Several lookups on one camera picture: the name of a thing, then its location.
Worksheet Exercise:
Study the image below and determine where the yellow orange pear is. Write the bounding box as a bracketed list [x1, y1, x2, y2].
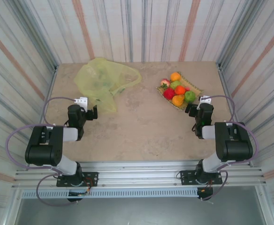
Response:
[172, 94, 184, 106]

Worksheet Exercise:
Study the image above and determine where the yellow translucent plastic bag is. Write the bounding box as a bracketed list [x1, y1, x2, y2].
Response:
[73, 57, 143, 114]

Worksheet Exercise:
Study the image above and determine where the round orange fruit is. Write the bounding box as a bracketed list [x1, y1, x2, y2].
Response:
[170, 72, 182, 83]

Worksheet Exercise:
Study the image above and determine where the woven bamboo tray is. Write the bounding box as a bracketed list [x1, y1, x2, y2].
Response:
[156, 71, 204, 110]

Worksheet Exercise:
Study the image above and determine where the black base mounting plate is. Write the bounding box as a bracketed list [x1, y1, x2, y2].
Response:
[179, 170, 223, 186]
[56, 172, 99, 188]

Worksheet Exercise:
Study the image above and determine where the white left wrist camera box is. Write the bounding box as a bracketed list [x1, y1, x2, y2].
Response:
[74, 97, 89, 111]

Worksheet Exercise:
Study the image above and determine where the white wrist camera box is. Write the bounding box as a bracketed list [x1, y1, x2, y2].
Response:
[199, 95, 212, 110]
[74, 97, 89, 111]

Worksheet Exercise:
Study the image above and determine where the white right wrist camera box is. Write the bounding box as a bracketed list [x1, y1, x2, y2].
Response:
[199, 95, 212, 110]

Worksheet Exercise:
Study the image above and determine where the aluminium rail beam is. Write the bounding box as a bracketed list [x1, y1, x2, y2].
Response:
[11, 160, 268, 189]

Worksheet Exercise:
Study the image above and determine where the grey slotted cable duct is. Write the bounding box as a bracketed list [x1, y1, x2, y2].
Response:
[21, 188, 198, 199]

